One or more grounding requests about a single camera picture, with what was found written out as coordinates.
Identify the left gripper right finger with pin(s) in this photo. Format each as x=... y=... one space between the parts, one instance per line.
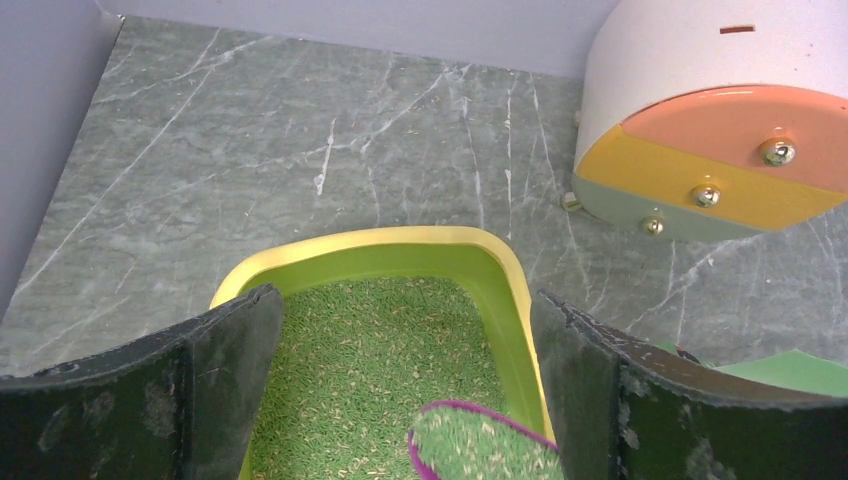
x=621 y=408

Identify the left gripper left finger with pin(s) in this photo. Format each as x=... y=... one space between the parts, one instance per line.
x=179 y=403

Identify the magenta plastic scoop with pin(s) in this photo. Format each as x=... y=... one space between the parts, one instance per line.
x=455 y=440

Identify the green cat litter bag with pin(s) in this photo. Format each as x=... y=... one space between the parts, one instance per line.
x=793 y=369

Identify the yellow litter box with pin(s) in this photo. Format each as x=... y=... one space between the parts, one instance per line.
x=479 y=262

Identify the round cream drawer cabinet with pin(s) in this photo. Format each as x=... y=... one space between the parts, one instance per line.
x=714 y=120

